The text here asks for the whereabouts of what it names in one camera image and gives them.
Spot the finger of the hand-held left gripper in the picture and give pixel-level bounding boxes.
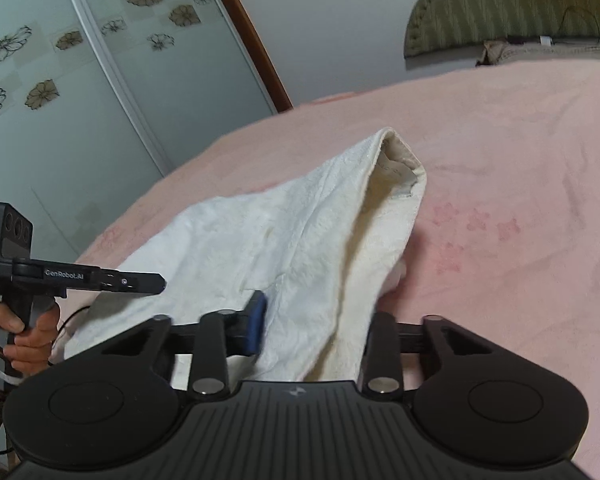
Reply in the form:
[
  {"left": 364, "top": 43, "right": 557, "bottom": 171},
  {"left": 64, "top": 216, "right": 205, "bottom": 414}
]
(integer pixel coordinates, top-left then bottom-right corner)
[{"left": 99, "top": 269, "right": 167, "bottom": 297}]

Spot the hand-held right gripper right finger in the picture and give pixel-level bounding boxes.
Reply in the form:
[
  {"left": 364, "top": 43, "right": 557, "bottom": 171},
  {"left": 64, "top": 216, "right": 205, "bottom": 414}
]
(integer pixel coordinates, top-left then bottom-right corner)
[{"left": 361, "top": 312, "right": 501, "bottom": 402}]

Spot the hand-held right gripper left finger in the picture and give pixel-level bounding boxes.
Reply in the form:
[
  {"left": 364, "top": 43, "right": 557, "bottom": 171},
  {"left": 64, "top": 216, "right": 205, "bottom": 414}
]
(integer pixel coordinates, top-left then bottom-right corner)
[{"left": 100, "top": 290, "right": 269, "bottom": 401}]

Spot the white towel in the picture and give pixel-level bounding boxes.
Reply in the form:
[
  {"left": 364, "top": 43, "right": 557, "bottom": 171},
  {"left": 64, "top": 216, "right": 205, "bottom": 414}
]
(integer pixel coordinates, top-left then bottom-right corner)
[{"left": 62, "top": 127, "right": 429, "bottom": 392}]

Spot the person's left hand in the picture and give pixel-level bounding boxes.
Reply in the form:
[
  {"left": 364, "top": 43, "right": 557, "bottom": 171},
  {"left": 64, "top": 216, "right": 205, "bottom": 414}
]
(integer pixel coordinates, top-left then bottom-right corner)
[{"left": 0, "top": 303, "right": 62, "bottom": 377}]

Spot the flower print wardrobe door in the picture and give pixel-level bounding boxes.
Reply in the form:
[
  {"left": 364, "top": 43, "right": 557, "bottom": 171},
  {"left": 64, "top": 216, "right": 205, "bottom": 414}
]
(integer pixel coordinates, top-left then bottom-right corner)
[
  {"left": 67, "top": 0, "right": 277, "bottom": 175},
  {"left": 0, "top": 0, "right": 173, "bottom": 262}
]

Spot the pink blanket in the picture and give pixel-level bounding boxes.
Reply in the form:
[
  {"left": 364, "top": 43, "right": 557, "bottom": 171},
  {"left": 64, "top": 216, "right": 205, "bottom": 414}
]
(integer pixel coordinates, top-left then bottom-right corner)
[{"left": 72, "top": 55, "right": 600, "bottom": 480}]

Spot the beige bed sheet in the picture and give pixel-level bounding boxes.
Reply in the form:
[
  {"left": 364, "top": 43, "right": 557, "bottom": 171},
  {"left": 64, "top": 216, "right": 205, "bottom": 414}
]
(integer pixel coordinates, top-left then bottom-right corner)
[{"left": 475, "top": 39, "right": 600, "bottom": 68}]

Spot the olive green padded headboard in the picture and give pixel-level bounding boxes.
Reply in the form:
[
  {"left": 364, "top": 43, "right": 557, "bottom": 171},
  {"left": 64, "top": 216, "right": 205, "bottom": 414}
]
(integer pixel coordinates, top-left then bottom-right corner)
[{"left": 404, "top": 0, "right": 600, "bottom": 59}]

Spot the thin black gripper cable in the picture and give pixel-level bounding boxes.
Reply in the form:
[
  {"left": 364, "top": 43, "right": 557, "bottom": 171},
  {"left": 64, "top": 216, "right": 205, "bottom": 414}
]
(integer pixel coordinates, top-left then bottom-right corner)
[{"left": 52, "top": 306, "right": 98, "bottom": 348}]

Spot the wooden door frame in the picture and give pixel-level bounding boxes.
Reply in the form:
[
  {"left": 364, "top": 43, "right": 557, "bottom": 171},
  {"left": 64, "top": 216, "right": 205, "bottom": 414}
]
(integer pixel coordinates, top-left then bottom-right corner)
[{"left": 200, "top": 0, "right": 294, "bottom": 112}]

